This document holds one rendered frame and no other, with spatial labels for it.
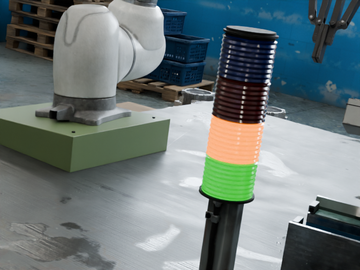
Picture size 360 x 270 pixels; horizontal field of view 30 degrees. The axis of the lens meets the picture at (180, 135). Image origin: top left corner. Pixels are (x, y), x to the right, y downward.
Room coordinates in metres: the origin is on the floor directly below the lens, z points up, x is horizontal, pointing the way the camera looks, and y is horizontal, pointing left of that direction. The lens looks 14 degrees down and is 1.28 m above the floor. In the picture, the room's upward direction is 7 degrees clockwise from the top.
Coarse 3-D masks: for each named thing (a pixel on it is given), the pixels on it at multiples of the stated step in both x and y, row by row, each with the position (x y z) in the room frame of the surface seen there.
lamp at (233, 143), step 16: (224, 128) 0.70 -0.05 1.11; (240, 128) 0.70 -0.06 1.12; (256, 128) 0.71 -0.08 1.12; (208, 144) 0.72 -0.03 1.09; (224, 144) 0.70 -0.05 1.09; (240, 144) 0.70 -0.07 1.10; (256, 144) 0.71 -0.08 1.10; (224, 160) 0.70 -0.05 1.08; (240, 160) 0.70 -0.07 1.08; (256, 160) 0.71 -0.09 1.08
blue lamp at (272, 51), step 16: (224, 48) 0.72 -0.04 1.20; (240, 48) 0.70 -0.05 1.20; (256, 48) 0.70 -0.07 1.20; (272, 48) 0.71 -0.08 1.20; (224, 64) 0.71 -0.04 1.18; (240, 64) 0.70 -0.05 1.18; (256, 64) 0.70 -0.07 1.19; (272, 64) 0.72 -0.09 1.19; (240, 80) 0.70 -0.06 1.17; (256, 80) 0.70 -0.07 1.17
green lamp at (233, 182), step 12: (204, 168) 0.72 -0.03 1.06; (216, 168) 0.70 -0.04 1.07; (228, 168) 0.70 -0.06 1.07; (240, 168) 0.70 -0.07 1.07; (252, 168) 0.71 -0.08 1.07; (204, 180) 0.72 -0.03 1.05; (216, 180) 0.70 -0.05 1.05; (228, 180) 0.70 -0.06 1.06; (240, 180) 0.70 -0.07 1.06; (252, 180) 0.71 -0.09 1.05; (204, 192) 0.71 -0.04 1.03; (216, 192) 0.70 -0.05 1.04; (228, 192) 0.70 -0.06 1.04; (240, 192) 0.70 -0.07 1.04; (252, 192) 0.72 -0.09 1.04
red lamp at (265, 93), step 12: (216, 84) 0.72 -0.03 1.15; (228, 84) 0.70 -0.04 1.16; (240, 84) 0.70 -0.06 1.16; (252, 84) 0.70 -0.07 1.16; (264, 84) 0.71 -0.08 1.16; (216, 96) 0.72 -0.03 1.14; (228, 96) 0.70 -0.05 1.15; (240, 96) 0.70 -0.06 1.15; (252, 96) 0.70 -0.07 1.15; (264, 96) 0.71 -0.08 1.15; (216, 108) 0.71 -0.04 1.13; (228, 108) 0.70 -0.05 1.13; (240, 108) 0.70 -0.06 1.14; (252, 108) 0.70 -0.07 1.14; (264, 108) 0.71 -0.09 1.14; (228, 120) 0.70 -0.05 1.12; (240, 120) 0.70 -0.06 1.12; (252, 120) 0.70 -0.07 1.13; (264, 120) 0.72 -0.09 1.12
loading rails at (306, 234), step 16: (320, 208) 1.04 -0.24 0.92; (336, 208) 1.03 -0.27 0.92; (352, 208) 1.03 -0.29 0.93; (288, 224) 0.92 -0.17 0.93; (320, 224) 1.01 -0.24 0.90; (336, 224) 1.00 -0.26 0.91; (352, 224) 0.99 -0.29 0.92; (288, 240) 0.92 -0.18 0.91; (304, 240) 0.91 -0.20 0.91; (320, 240) 0.90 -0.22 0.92; (336, 240) 0.89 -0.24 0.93; (352, 240) 0.88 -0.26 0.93; (288, 256) 0.92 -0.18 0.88; (304, 256) 0.91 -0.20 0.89; (320, 256) 0.90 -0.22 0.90; (336, 256) 0.89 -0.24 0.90; (352, 256) 0.88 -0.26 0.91
